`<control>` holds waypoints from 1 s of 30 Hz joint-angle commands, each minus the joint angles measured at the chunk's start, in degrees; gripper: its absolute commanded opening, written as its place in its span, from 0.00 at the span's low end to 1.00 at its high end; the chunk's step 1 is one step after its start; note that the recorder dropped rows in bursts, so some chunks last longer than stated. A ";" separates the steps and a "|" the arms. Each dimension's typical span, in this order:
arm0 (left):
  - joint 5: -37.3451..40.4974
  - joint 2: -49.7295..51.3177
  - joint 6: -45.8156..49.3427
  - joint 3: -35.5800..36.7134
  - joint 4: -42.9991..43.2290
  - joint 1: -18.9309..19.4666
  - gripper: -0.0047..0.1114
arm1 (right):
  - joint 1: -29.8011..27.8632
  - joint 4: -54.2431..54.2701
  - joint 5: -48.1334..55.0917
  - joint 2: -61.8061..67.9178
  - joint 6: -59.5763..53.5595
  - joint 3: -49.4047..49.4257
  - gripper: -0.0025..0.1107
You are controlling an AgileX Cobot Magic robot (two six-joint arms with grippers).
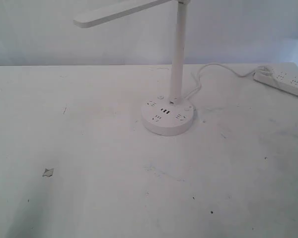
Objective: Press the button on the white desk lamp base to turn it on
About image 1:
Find white desk lamp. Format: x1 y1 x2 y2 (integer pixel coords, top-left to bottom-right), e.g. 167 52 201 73
73 0 194 136

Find white plug in strip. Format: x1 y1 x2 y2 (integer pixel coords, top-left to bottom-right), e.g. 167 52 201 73
255 65 273 77

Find white power strip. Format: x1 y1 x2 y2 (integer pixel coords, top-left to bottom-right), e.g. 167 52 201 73
254 69 298 97

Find white lamp power cable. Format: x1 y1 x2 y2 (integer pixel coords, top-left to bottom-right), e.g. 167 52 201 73
180 62 258 99

